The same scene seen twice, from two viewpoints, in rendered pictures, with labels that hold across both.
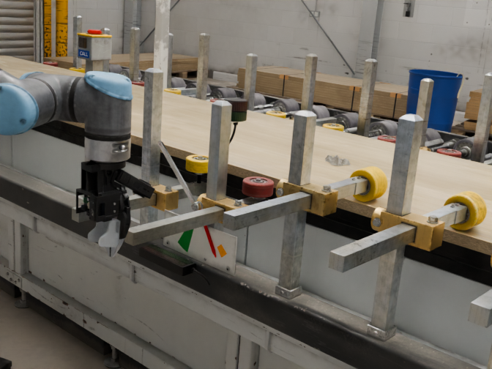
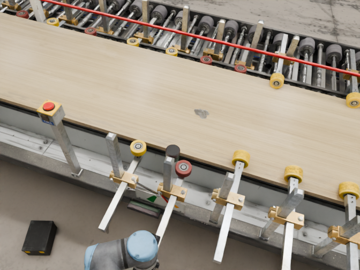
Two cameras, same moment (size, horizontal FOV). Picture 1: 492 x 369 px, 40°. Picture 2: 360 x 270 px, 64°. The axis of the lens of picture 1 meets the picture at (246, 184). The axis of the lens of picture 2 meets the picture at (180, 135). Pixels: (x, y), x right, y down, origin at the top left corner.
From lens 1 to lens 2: 131 cm
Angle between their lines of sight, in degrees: 42
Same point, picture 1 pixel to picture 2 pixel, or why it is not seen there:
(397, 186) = (286, 211)
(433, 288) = (274, 195)
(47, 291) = not seen: hidden behind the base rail
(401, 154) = (291, 204)
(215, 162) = (168, 181)
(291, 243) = (218, 211)
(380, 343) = (266, 242)
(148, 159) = (118, 170)
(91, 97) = (139, 263)
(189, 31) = not seen: outside the picture
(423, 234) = (297, 226)
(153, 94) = (114, 148)
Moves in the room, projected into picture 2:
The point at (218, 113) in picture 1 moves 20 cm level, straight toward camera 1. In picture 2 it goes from (169, 166) to (191, 209)
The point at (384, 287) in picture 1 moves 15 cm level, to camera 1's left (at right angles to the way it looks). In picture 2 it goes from (270, 230) to (241, 242)
